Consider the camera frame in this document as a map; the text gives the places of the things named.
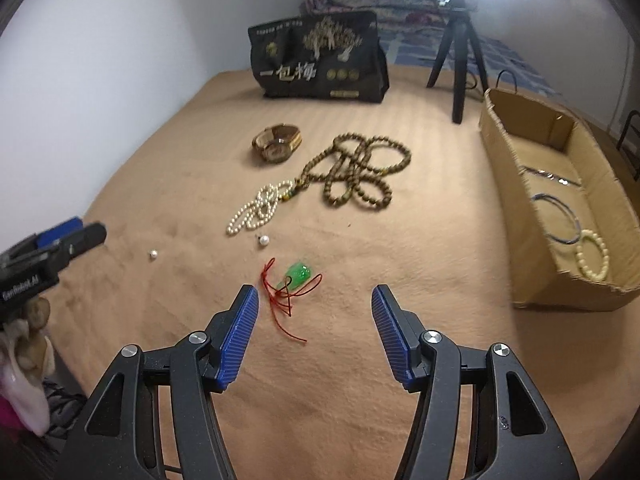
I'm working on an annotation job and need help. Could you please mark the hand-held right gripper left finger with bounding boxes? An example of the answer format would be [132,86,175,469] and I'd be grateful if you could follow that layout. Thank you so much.
[55,284,261,480]

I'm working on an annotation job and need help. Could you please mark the cream bead bracelet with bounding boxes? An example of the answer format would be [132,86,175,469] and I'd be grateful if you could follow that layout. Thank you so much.
[574,228,611,281]

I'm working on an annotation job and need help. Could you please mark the blue checkered bed sheet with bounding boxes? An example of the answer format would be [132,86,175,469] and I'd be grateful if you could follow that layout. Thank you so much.
[377,27,557,100]

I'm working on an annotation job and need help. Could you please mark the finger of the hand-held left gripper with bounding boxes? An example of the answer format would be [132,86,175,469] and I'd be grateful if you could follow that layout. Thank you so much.
[59,222,108,262]
[31,216,84,248]

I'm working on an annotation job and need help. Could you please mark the thin dark blue bangle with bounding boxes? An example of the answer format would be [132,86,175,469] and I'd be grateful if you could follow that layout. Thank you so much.
[531,192,584,246]

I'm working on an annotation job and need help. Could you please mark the white pearl necklace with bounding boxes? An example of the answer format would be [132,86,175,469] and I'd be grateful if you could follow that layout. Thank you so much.
[225,180,296,237]

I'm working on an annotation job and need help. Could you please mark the black cable with controller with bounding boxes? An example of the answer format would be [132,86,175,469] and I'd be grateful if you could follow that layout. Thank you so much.
[462,67,521,95]

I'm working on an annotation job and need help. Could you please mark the green pendant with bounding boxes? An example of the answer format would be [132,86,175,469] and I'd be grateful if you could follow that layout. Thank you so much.
[260,257,323,343]

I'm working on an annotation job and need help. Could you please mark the cardboard box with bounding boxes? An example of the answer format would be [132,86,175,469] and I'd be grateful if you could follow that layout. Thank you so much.
[478,87,640,312]

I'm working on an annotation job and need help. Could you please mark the black tripod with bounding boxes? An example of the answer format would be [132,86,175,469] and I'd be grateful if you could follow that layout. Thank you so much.
[426,0,490,124]

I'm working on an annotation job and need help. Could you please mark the dark grey cloth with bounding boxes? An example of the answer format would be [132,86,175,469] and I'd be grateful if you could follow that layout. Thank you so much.
[42,380,88,436]

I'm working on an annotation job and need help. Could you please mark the brown wooden bead necklace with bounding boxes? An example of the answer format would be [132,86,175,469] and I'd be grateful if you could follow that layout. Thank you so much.
[287,132,413,211]

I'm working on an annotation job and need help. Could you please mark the black chair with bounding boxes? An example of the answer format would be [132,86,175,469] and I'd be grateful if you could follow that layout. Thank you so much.
[617,110,640,182]

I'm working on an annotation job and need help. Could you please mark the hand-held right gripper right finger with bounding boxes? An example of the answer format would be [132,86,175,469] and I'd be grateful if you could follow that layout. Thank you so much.
[371,284,583,480]

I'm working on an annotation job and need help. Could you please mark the person's left hand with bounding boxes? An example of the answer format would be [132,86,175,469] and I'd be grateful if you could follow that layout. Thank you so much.
[24,296,52,333]

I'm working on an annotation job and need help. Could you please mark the black printed bag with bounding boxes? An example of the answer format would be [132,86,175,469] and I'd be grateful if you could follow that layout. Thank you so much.
[247,10,390,103]

